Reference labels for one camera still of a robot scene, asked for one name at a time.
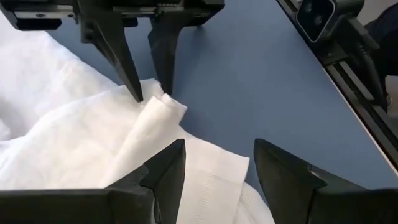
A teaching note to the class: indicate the black stereo camera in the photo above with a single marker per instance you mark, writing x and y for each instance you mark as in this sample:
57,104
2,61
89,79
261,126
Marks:
317,17

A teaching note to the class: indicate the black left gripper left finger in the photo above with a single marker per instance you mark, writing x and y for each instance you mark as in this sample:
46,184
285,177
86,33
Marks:
93,207

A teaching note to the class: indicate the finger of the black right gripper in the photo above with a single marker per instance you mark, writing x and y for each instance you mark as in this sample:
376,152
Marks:
166,53
115,53

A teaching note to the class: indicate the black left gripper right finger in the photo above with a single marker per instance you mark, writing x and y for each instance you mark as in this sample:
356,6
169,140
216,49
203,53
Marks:
326,207

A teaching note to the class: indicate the white garment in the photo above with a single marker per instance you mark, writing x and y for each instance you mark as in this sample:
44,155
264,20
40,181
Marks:
77,140

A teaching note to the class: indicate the dark navy object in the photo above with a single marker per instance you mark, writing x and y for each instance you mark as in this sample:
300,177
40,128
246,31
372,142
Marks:
387,40

